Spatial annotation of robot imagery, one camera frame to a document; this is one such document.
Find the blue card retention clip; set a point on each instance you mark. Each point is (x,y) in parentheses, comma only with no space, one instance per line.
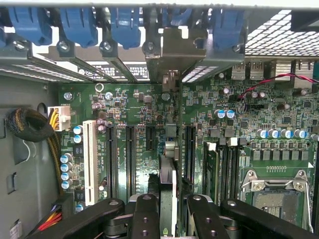
(78,25)
(178,16)
(228,27)
(30,22)
(125,25)

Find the white expansion slot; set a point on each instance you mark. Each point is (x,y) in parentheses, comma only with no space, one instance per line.
(90,161)

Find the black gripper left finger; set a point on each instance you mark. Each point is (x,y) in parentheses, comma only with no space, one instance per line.
(145,219)

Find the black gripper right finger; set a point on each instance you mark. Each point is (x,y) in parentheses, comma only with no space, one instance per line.
(207,219)

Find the CPU socket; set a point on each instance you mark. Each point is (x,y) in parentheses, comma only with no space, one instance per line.
(276,199)

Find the white power connector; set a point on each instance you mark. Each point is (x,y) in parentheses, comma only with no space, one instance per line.
(62,119)

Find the installed RAM stick with label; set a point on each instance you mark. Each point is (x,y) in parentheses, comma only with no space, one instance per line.
(211,171)

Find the green motherboard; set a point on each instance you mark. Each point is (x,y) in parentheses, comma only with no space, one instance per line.
(199,104)

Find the grey power supply unit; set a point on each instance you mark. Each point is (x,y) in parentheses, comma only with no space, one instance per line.
(25,174)

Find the short black expansion slot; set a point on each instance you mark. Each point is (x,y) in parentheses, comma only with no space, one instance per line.
(150,138)

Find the long black expansion slot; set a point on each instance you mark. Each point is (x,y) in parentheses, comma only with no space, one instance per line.
(190,154)
(111,161)
(131,161)

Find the black open PC case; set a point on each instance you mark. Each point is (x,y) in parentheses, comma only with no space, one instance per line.
(25,161)

